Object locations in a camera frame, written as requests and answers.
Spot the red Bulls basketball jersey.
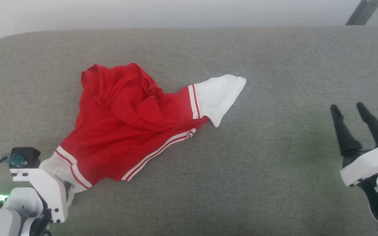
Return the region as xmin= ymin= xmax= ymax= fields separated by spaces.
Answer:
xmin=39 ymin=63 xmax=247 ymax=207

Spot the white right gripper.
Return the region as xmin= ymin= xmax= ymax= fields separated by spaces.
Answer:
xmin=330 ymin=102 xmax=378 ymax=187

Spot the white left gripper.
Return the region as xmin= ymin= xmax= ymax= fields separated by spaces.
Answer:
xmin=10 ymin=168 xmax=68 ymax=224

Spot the grey metal bar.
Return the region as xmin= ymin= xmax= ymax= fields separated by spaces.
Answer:
xmin=345 ymin=0 xmax=378 ymax=26

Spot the grey fabric sofa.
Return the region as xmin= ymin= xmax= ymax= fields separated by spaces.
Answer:
xmin=0 ymin=26 xmax=378 ymax=236

